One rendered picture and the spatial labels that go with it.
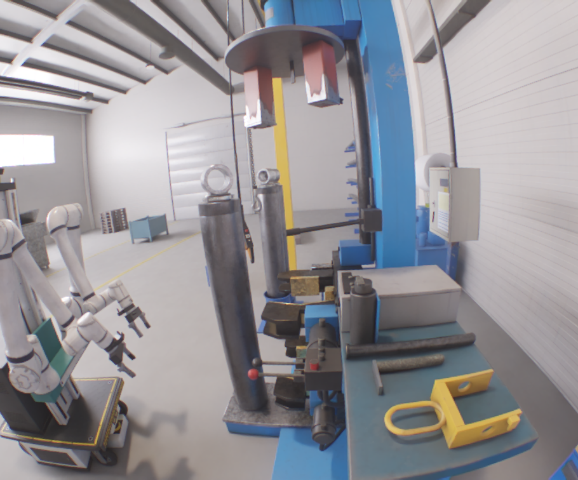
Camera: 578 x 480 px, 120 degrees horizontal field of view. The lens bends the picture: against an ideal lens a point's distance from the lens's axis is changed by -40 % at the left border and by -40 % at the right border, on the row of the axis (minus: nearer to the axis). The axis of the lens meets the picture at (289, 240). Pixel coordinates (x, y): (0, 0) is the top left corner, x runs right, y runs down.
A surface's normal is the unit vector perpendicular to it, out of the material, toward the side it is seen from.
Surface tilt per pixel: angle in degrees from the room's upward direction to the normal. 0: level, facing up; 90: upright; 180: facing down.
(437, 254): 90
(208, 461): 0
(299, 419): 0
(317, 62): 90
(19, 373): 94
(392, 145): 90
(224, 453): 0
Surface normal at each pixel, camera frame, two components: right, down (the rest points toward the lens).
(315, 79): -0.64, 0.22
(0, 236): 0.69, 0.07
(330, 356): -0.08, -0.97
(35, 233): 0.98, -0.03
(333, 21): -0.11, 0.24
